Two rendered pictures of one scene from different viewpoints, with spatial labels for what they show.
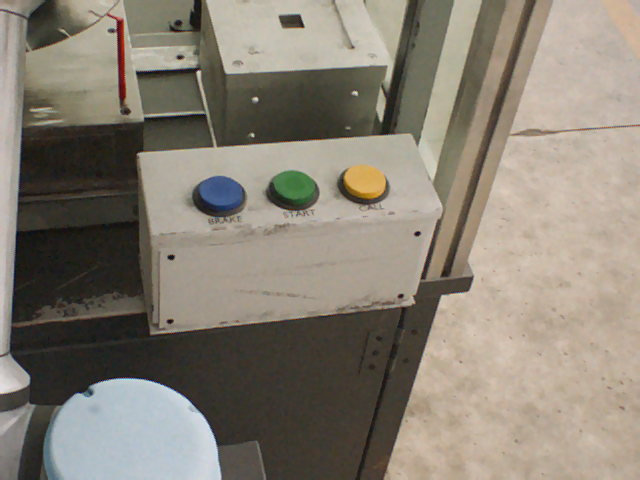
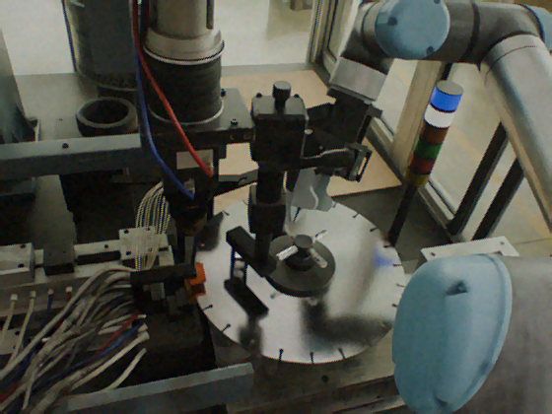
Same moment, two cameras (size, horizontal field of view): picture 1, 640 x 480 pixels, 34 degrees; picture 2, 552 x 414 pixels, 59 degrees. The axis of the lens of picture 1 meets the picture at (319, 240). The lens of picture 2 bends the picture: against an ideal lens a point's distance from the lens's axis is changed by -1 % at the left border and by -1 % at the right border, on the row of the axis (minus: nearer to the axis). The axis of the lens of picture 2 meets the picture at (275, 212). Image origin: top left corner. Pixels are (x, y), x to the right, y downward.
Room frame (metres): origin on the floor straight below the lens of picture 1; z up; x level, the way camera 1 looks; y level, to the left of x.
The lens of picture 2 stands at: (0.42, 0.47, 1.52)
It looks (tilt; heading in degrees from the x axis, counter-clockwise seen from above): 43 degrees down; 359
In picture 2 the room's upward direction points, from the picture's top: 8 degrees clockwise
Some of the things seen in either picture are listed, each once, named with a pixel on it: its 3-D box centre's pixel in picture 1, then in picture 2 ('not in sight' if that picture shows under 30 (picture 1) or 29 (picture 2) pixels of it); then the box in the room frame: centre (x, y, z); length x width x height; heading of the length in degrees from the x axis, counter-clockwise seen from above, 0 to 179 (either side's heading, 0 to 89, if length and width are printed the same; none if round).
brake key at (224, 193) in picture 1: (219, 197); not in sight; (0.69, 0.10, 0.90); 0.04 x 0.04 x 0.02
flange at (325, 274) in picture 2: not in sight; (300, 259); (0.92, 0.41, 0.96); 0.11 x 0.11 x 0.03
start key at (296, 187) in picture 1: (293, 191); not in sight; (0.71, 0.03, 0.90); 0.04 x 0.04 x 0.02
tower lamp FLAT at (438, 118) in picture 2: not in sight; (440, 112); (1.14, 0.20, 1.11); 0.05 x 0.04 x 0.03; 20
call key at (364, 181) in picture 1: (363, 185); not in sight; (0.73, -0.03, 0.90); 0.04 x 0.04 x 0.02
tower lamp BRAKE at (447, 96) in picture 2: not in sight; (447, 96); (1.14, 0.20, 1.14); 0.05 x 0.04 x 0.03; 20
